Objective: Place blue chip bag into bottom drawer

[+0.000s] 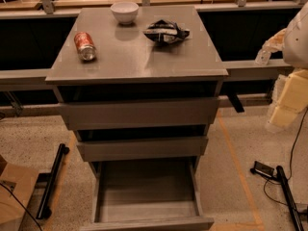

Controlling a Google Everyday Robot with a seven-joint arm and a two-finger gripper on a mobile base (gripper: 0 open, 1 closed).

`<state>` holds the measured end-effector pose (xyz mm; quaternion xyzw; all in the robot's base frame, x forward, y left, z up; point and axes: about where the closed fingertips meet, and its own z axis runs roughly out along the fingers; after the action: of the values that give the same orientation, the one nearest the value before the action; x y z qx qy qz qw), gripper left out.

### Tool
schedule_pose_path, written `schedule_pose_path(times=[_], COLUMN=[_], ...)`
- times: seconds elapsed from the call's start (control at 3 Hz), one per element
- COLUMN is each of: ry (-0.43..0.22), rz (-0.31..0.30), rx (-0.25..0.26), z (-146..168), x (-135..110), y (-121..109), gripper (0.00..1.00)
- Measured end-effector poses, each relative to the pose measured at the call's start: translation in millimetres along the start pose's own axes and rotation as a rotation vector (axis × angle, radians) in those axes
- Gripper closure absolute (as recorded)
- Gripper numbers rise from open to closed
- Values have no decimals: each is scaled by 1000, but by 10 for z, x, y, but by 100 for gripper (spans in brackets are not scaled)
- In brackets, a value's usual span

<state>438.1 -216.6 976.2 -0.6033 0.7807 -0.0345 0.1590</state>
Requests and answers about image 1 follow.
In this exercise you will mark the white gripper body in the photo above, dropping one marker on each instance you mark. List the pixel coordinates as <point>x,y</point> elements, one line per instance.
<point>297,43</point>

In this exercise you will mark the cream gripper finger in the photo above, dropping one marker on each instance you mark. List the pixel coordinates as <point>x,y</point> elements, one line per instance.
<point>280,118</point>
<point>294,96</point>

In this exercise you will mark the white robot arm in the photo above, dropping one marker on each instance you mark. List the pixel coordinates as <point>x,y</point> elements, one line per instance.
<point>295,49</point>

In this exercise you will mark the grey drawer cabinet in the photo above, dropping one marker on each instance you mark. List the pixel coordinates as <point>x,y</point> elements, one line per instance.
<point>129,67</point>

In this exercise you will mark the grey open bottom drawer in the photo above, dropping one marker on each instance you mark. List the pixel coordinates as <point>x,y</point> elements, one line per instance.
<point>147,195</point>

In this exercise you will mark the grey middle drawer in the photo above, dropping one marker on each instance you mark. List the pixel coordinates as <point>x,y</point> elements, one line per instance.
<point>96,151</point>

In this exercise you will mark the grey top drawer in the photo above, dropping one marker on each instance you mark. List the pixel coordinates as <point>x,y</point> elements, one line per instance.
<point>136,114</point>

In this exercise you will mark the clear sanitizer bottle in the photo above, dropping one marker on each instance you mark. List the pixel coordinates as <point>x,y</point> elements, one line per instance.
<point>263,57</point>

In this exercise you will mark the black right floor bar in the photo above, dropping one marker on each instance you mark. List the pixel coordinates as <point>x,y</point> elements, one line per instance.
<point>297,211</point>

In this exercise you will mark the black floor bar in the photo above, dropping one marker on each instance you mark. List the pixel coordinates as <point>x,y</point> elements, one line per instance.
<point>49,179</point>
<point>297,211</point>

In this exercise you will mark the small black floor device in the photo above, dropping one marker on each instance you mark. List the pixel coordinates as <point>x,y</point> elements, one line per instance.
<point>263,170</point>

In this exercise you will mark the white ceramic bowl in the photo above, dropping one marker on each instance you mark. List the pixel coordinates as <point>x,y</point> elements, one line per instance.
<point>125,12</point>

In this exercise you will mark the red soda can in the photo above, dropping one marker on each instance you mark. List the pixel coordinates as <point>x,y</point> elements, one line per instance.
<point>85,46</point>

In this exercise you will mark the black left floor bar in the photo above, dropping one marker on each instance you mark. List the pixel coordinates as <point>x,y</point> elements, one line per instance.
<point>49,179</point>

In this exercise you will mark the brown cardboard box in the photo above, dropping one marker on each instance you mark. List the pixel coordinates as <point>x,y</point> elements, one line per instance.
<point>18,186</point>

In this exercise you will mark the grey metal rail frame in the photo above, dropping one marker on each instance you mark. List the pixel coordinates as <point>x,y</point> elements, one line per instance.
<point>30,44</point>

